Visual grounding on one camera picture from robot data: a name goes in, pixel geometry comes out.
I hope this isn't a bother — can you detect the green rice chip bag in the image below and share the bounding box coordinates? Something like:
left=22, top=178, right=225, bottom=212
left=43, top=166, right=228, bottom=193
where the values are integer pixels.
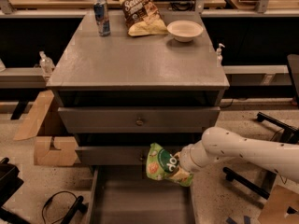
left=146, top=143, right=193, bottom=187

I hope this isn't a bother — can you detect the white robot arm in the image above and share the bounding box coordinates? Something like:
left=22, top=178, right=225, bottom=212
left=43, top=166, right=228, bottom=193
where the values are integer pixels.
left=178, top=127, right=299, bottom=183

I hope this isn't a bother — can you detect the grey top drawer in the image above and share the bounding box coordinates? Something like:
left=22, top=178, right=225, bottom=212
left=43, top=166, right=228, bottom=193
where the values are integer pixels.
left=58, top=107, right=220, bottom=133

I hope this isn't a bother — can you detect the open grey bottom drawer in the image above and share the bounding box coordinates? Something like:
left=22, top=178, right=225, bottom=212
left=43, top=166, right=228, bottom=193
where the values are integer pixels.
left=86, top=165, right=195, bottom=224

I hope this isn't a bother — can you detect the grey drawer cabinet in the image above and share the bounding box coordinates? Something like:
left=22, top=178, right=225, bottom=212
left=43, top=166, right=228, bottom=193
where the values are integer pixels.
left=46, top=9, right=231, bottom=224

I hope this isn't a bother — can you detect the grey middle drawer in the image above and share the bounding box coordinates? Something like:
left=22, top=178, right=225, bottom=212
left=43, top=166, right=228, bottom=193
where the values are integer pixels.
left=76, top=146, right=150, bottom=165

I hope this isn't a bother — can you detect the brown yellow chip bag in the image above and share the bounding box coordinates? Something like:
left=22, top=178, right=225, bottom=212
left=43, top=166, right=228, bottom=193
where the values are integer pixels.
left=120, top=0, right=167, bottom=36

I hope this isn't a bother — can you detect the cardboard box lower right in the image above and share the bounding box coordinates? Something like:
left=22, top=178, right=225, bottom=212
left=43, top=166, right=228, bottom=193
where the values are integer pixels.
left=258, top=185, right=299, bottom=224

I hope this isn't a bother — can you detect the black chair base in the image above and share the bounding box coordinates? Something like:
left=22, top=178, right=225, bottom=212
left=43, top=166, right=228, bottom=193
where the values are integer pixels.
left=222, top=112, right=299, bottom=199

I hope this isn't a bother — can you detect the white pump dispenser bottle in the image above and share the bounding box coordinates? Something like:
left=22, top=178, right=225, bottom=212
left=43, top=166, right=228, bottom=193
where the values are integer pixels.
left=216, top=43, right=225, bottom=66

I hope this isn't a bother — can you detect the black stand leg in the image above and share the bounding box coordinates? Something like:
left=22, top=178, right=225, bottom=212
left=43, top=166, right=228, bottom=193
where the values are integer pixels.
left=61, top=196, right=88, bottom=224

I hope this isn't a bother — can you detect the notched cardboard piece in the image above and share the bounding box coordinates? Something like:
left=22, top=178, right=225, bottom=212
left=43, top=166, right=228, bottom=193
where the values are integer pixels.
left=34, top=136, right=78, bottom=166

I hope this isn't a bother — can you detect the white bowl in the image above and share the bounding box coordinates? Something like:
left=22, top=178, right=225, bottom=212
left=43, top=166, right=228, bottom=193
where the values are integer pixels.
left=167, top=21, right=204, bottom=43

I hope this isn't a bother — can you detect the clear plastic bottle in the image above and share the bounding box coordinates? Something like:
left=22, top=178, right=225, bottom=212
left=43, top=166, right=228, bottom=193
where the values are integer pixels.
left=39, top=51, right=55, bottom=77

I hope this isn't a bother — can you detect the blue silver drink can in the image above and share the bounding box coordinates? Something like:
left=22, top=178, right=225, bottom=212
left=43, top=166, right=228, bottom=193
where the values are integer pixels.
left=93, top=0, right=110, bottom=36

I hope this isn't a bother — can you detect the black equipment at left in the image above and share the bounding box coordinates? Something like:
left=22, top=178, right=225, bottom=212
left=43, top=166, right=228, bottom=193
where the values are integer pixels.
left=0, top=158, right=25, bottom=224

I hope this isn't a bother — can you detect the black floor cable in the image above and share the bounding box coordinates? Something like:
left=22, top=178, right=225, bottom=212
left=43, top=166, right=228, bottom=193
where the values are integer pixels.
left=41, top=189, right=78, bottom=224

